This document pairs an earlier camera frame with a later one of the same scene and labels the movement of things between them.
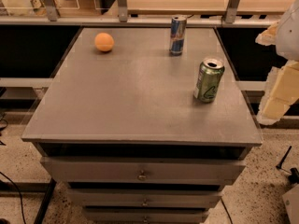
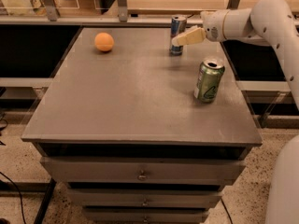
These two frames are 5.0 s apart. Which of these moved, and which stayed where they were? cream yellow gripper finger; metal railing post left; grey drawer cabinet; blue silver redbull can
Moved: cream yellow gripper finger
Stayed: grey drawer cabinet; blue silver redbull can; metal railing post left
